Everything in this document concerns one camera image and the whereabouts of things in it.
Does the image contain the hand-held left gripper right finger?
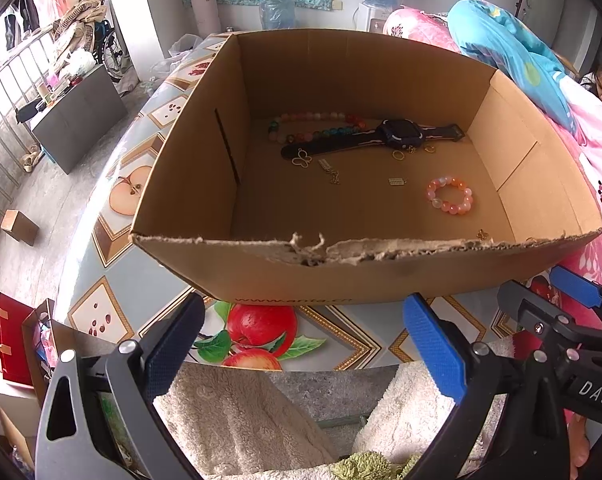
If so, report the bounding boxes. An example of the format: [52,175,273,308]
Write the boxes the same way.
[402,292,569,480]

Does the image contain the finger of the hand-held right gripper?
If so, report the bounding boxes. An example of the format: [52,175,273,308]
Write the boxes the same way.
[550,264,602,312]
[498,281,596,356]

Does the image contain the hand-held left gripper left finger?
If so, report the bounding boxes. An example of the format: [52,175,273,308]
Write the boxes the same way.
[35,291,206,480]

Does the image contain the brown cardboard box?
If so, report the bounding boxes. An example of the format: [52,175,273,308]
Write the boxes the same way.
[130,27,602,307]

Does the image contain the pink bead bracelet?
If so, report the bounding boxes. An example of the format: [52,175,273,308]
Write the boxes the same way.
[426,175,474,216]

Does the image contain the black smartwatch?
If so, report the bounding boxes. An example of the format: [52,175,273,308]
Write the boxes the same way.
[280,118,466,161]

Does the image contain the multicoloured bead bracelet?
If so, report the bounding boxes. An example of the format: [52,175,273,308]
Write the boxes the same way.
[267,111,370,145]

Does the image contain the person's right hand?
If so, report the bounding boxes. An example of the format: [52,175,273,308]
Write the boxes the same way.
[568,412,590,478]

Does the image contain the cream fleece garment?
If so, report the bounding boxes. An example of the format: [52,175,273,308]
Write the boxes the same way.
[153,337,514,478]

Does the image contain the pink floral blanket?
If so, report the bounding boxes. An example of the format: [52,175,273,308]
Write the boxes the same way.
[383,6,602,311]

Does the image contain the green fluffy cloth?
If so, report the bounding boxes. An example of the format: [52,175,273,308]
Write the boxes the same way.
[330,451,422,480]

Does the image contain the red paper bag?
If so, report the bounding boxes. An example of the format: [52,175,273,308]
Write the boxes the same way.
[0,291,46,387]

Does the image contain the small cardboard box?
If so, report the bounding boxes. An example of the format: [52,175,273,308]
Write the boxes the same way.
[0,209,40,247]

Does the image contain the blue quilt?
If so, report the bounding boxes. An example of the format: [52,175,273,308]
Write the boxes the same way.
[448,0,582,133]

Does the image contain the beige slipper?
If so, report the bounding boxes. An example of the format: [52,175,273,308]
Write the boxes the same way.
[21,142,42,172]

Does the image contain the grey cabinet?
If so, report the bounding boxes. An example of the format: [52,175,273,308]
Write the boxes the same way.
[31,62,129,176]

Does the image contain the clear plastic bag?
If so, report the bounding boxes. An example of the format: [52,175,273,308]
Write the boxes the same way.
[151,32,204,81]

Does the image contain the metal window railing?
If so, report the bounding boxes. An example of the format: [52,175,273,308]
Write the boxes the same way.
[0,20,66,261]

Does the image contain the white plastic bag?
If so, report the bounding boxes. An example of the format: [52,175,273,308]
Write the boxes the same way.
[63,50,96,78]

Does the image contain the wheelchair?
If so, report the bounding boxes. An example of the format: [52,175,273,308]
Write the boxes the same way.
[93,20,126,81]

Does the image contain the white water dispenser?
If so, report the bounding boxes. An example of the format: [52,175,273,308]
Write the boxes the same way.
[357,2,396,35]

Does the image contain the pile of beige clothes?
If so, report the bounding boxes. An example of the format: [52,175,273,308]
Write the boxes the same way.
[53,0,109,53]

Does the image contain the pale paper roll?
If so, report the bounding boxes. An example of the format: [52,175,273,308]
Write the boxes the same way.
[186,0,222,38]

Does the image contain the empty clear water bottle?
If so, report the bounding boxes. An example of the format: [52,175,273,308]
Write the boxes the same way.
[259,0,298,31]

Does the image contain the hanging dark jacket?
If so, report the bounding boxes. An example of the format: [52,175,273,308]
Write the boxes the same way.
[3,0,42,51]

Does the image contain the small silver pendant with chain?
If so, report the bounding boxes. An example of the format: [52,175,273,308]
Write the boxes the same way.
[317,157,342,186]

